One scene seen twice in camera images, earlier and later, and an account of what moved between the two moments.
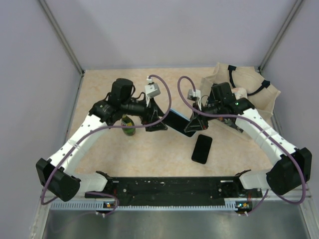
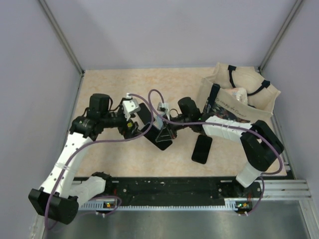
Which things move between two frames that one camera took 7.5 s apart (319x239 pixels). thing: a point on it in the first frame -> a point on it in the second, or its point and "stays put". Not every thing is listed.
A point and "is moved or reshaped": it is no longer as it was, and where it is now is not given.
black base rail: [168, 191] stays put
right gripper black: [197, 123] -> [167, 133]
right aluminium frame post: [276, 42] stays put
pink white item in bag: [239, 92] stays put
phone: [176, 120] is moved or reshaped
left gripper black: [153, 110] -> [131, 133]
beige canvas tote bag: [261, 95] stays put
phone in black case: [202, 149] stays put
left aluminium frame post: [63, 38] stays put
